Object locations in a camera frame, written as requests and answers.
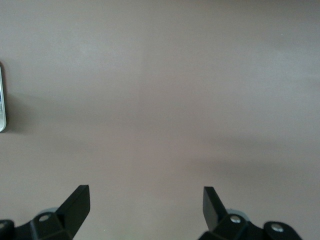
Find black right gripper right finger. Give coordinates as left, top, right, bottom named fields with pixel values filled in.
left=198, top=186, right=303, bottom=240

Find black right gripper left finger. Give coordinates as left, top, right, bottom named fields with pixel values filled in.
left=0, top=184, right=90, bottom=240

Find beige rabbit print tray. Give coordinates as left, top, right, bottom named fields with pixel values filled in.
left=0, top=61, right=8, bottom=133

